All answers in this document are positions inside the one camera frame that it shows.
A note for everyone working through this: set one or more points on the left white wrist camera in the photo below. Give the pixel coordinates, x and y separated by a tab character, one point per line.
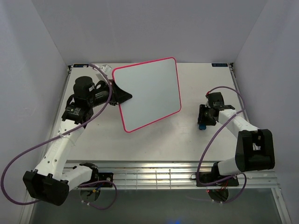
105	69

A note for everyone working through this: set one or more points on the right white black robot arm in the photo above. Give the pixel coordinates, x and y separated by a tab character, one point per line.
254	146

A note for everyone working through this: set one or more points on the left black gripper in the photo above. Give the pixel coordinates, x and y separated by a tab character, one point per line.
117	94

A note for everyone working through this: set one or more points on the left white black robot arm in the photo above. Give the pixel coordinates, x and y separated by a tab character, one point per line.
47	181

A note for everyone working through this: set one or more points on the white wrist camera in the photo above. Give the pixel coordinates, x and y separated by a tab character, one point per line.
105	69
206	99

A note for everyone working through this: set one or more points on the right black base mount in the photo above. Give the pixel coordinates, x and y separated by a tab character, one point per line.
207	177

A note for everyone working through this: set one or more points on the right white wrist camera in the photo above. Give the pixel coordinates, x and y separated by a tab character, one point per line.
206	99

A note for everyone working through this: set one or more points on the pink framed whiteboard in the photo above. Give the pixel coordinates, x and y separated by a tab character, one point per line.
154	86

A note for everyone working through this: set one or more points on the aluminium rail frame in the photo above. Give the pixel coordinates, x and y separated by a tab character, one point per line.
137	175

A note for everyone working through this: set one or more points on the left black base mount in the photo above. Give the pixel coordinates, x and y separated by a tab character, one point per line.
104	177

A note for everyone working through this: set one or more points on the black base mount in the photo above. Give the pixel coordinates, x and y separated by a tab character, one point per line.
207	177
104	177

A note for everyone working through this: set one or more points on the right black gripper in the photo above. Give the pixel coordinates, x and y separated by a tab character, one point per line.
201	118

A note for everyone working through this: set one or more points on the blue bone-shaped eraser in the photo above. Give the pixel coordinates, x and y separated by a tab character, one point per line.
202	127

